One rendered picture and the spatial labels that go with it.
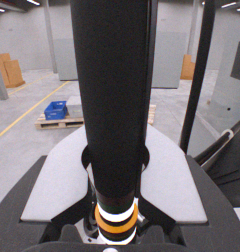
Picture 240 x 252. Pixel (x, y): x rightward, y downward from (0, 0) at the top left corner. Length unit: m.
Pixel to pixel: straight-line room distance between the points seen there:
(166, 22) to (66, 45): 7.95
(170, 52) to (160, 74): 0.87
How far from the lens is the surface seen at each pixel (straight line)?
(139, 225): 0.21
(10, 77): 8.35
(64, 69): 7.66
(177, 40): 5.88
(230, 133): 0.38
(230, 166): 0.23
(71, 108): 3.12
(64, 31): 12.96
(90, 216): 0.38
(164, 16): 12.78
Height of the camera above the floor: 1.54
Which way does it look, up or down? 31 degrees down
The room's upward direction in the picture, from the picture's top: straight up
